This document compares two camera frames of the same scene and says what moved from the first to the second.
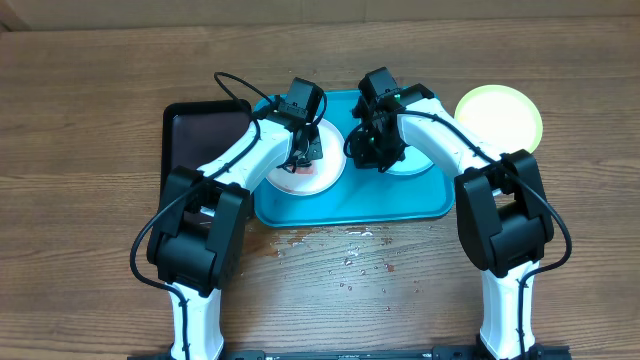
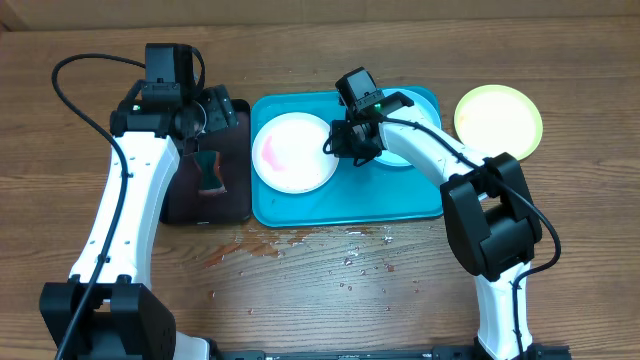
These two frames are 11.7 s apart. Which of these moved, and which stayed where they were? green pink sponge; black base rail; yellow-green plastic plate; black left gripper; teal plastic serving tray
Moved: black left gripper; green pink sponge
Stayed: teal plastic serving tray; yellow-green plastic plate; black base rail
